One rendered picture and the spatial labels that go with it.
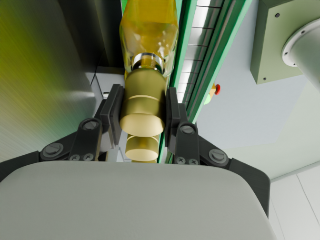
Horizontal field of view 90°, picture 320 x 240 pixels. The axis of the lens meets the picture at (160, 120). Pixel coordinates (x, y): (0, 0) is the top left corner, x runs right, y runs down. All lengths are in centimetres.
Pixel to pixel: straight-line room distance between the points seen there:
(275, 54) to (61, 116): 54
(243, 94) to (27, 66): 71
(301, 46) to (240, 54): 16
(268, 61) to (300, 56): 8
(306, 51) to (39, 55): 52
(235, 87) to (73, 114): 60
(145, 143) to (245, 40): 50
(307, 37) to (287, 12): 8
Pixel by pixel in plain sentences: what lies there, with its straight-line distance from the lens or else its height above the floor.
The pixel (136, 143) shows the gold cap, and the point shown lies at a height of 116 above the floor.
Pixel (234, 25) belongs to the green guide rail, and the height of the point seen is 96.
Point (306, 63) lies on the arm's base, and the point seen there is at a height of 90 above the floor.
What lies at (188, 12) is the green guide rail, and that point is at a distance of 28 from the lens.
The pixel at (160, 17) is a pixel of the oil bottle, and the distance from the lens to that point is 18.
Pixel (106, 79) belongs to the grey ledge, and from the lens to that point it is 48.
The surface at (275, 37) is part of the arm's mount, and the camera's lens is 54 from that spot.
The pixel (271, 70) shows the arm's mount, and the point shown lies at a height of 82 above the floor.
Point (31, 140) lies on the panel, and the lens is 22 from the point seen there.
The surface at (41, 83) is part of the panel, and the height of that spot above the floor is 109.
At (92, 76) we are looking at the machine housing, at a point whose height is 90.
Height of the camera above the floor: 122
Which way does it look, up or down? 34 degrees down
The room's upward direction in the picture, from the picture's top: 179 degrees counter-clockwise
